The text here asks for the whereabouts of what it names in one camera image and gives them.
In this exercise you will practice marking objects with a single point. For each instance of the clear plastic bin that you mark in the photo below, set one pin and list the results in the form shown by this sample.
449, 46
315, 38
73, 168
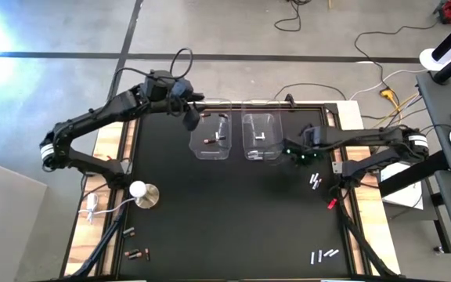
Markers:
268, 125
202, 129

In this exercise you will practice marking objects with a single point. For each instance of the white black tower fan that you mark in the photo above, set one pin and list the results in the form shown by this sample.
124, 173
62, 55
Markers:
431, 58

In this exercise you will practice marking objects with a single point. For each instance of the grey metal bracket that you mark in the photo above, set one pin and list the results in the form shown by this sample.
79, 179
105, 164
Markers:
337, 167

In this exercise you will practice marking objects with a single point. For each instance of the white globe brass lamp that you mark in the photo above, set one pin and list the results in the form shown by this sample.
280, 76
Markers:
147, 197

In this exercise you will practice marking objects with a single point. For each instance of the grey flat panel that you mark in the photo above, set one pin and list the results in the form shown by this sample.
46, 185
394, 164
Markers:
2, 227

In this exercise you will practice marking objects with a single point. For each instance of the black clamp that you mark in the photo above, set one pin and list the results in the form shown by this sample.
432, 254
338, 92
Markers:
290, 101

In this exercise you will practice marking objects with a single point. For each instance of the white power adapter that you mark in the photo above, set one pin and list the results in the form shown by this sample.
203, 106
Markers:
91, 200

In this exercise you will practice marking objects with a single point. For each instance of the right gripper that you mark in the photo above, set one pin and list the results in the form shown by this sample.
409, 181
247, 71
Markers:
314, 137

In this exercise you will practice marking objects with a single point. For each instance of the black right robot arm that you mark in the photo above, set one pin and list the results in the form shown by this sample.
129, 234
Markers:
366, 137

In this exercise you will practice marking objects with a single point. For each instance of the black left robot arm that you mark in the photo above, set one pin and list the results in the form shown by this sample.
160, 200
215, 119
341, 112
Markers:
92, 117

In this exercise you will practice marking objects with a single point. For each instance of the red clip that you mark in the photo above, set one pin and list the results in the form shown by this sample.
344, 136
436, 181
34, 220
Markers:
332, 203

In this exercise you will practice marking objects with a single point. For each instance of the black table mat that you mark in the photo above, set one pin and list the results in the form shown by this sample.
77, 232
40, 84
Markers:
210, 227

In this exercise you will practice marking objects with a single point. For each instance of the white flat box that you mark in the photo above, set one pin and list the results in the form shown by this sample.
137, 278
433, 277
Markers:
403, 197

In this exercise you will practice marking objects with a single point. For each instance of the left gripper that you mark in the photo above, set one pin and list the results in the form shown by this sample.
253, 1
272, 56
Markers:
180, 96

